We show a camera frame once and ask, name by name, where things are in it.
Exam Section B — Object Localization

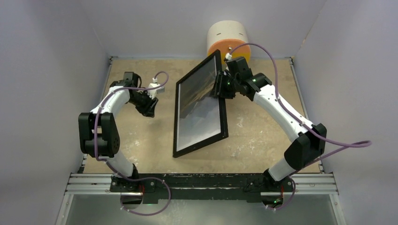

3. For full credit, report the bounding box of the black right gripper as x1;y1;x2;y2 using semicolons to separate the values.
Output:
210;71;240;100

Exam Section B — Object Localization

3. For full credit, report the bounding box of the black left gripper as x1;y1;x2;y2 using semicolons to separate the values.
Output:
128;90;158;117

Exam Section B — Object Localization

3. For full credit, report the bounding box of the landscape photo print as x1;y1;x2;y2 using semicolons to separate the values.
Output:
177;57;222;151

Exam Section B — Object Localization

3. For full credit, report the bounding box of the wooden picture frame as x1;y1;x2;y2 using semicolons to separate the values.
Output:
173;50;229;158

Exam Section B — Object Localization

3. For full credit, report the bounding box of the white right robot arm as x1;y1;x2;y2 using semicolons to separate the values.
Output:
210;53;327;191

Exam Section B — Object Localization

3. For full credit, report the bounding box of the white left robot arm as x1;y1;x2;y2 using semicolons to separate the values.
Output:
78;72;165;192

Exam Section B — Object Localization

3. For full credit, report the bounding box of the small round drawer cabinet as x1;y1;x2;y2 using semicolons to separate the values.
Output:
207;20;248;66

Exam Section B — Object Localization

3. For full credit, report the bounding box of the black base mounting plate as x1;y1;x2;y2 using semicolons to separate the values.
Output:
110;173;293;204

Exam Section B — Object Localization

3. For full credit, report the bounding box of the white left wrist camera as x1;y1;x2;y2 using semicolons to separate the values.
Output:
147;83;165;96

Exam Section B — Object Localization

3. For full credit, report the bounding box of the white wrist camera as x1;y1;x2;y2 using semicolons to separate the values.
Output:
224;52;232;61
147;83;165;96

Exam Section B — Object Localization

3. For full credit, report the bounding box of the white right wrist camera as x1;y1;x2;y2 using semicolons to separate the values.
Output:
224;52;232;61

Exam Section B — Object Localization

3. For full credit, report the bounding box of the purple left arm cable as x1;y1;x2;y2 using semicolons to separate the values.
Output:
93;71;171;217

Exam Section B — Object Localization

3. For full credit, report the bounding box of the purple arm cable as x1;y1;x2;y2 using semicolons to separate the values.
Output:
225;43;373;212
93;71;171;217

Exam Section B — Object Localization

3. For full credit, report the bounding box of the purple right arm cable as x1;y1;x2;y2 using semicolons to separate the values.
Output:
225;43;373;212

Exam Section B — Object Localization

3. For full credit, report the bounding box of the aluminium rail frame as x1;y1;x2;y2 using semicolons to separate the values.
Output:
57;58;346;225

